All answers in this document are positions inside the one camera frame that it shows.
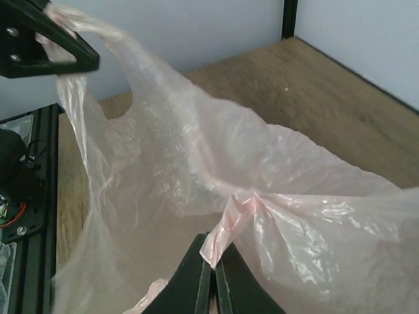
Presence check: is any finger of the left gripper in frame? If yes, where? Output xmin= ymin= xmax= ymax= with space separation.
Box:
xmin=1 ymin=1 xmax=100 ymax=79

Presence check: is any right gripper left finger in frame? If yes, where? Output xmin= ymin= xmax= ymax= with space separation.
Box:
xmin=144 ymin=234 xmax=211 ymax=313

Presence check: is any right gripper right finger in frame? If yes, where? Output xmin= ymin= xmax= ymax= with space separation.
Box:
xmin=215 ymin=244 xmax=285 ymax=313

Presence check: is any pink plastic trash bag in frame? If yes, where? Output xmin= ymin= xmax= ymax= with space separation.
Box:
xmin=45 ymin=4 xmax=418 ymax=313

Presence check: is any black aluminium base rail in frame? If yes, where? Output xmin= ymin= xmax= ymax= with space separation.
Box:
xmin=1 ymin=104 xmax=61 ymax=313

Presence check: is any black left frame post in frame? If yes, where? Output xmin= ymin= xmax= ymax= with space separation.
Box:
xmin=282 ymin=0 xmax=299 ymax=39

